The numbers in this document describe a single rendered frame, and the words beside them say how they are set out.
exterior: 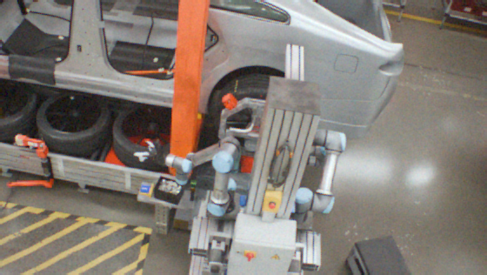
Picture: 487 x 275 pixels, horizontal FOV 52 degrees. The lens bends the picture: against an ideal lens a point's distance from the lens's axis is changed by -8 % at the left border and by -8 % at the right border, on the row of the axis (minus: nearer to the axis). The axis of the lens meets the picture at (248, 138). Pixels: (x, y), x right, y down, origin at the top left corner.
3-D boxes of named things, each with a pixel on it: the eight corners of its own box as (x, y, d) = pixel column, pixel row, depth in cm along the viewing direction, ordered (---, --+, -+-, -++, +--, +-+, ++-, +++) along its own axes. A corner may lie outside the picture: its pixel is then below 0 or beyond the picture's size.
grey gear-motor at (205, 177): (221, 170, 482) (225, 142, 458) (214, 205, 452) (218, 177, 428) (201, 166, 482) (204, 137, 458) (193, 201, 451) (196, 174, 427)
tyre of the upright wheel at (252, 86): (252, 146, 465) (316, 114, 432) (250, 166, 448) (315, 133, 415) (201, 97, 434) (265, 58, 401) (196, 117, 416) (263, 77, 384)
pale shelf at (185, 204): (196, 194, 414) (196, 191, 412) (191, 211, 401) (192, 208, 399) (142, 184, 413) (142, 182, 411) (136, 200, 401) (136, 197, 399)
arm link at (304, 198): (291, 197, 359) (296, 184, 349) (310, 201, 358) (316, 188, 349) (290, 211, 350) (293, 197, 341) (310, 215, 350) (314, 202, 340)
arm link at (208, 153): (237, 127, 317) (183, 151, 347) (230, 138, 309) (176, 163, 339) (250, 141, 321) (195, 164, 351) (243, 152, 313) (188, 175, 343)
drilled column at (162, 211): (169, 224, 440) (170, 193, 411) (167, 234, 432) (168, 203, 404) (157, 223, 440) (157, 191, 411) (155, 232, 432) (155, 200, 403)
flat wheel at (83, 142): (40, 163, 432) (36, 143, 416) (39, 112, 476) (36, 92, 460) (115, 154, 452) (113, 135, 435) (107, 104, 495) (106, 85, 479)
